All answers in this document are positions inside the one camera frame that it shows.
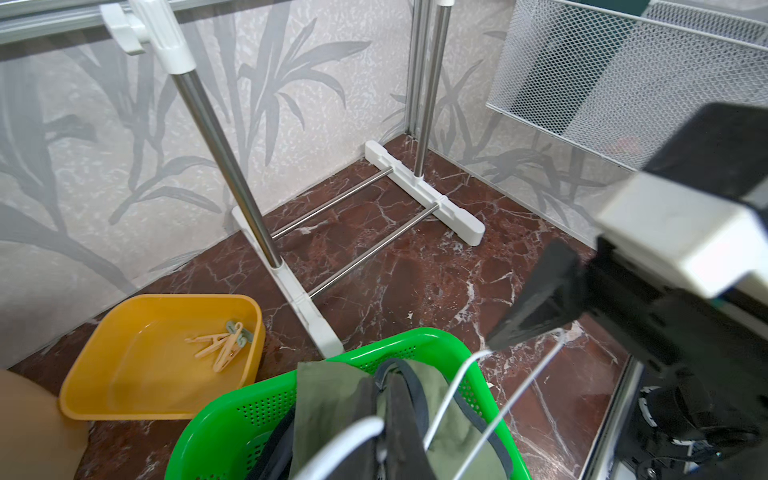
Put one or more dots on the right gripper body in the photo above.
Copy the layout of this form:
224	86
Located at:
673	330

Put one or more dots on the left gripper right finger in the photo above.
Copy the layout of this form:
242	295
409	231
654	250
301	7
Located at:
405	455

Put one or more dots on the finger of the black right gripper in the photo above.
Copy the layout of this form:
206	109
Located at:
552	297

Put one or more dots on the green tank top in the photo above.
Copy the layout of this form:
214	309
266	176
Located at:
331	396

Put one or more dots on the mint green clothespin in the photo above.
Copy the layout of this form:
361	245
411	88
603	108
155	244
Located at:
243	336

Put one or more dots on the wooden clothespin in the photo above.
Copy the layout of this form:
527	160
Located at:
230	351

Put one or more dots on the beige clothespin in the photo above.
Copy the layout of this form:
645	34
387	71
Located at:
215	343

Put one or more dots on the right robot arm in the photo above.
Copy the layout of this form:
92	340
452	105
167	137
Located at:
682	408

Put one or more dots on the green plastic basket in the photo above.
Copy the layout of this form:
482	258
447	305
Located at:
226	440

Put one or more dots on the metal clothes rack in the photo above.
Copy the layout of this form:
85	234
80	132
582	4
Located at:
153	23

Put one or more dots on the yellow plastic tray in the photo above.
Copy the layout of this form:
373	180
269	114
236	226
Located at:
137	366

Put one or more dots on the dark green cloth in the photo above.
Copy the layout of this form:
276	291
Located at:
631	7

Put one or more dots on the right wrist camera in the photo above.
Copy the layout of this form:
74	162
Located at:
695	216

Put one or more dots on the white wire mesh basket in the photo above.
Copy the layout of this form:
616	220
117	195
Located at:
619	85

